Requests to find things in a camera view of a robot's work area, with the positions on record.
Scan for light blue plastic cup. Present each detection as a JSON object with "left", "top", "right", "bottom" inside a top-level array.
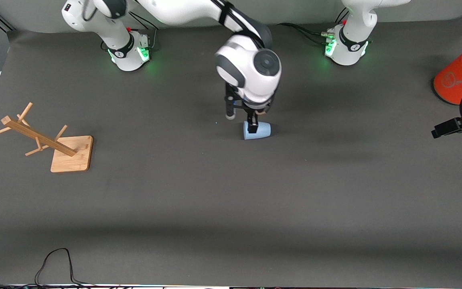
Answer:
[{"left": 243, "top": 121, "right": 272, "bottom": 140}]

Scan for wooden cup rack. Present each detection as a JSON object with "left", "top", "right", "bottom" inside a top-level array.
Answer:
[{"left": 0, "top": 102, "right": 94, "bottom": 173}]

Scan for orange cylinder container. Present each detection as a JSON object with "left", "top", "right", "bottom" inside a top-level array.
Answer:
[{"left": 433, "top": 40, "right": 462, "bottom": 106}]

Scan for black left arm base cables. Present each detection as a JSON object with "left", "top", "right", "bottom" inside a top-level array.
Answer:
[{"left": 277, "top": 8, "right": 350, "bottom": 47}]

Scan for black arm base cables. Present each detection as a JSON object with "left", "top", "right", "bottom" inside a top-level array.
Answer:
[
  {"left": 101, "top": 10, "right": 166, "bottom": 53},
  {"left": 277, "top": 8, "right": 350, "bottom": 47}
]

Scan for black right arm base cables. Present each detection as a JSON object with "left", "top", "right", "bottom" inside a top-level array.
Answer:
[{"left": 101, "top": 10, "right": 166, "bottom": 53}]

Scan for thin black looped cable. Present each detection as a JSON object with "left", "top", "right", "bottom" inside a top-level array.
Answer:
[{"left": 0, "top": 248, "right": 97, "bottom": 289}]

